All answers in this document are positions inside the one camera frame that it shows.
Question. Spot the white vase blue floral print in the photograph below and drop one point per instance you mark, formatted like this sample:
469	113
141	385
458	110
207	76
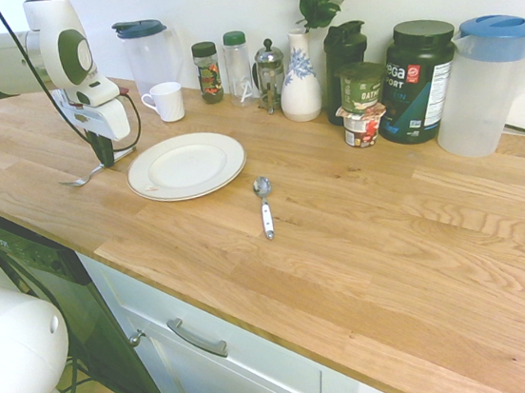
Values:
300	91

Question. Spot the white cabinet drawer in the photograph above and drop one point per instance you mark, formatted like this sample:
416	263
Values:
202	328

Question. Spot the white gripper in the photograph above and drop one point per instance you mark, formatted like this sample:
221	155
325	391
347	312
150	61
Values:
107	119

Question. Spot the white gold-rimmed plate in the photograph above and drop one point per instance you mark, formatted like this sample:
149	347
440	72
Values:
186	165

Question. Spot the green oatmeal cup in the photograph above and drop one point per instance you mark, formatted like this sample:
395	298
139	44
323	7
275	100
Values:
362	88

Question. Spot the silver cabinet knob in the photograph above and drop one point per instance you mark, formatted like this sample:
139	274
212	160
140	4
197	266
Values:
136	338

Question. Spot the black Vega protein tub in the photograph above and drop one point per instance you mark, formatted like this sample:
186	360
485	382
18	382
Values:
416	82

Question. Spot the black shaker bottle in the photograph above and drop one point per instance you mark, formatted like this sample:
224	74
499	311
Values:
343	52

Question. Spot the white ceramic mug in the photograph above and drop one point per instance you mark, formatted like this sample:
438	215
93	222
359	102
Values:
168	101

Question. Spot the clear bottle green lid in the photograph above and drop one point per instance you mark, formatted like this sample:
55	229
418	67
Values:
238	70

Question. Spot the red white yogurt cup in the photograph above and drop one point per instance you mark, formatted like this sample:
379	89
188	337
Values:
363	129

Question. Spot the glass French press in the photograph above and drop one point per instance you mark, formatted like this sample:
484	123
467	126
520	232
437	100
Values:
269	78

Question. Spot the clear pitcher dark blue lid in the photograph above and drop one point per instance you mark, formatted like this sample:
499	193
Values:
147	59

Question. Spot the clear pitcher light blue lid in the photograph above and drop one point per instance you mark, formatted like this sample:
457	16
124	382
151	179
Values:
484	88

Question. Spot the silver metal fork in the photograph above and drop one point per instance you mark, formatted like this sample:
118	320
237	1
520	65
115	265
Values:
79	180

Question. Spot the spice jar dark green lid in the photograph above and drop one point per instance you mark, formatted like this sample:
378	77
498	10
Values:
208	73

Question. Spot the black dishwasher front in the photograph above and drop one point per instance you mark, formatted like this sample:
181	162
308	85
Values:
58	288

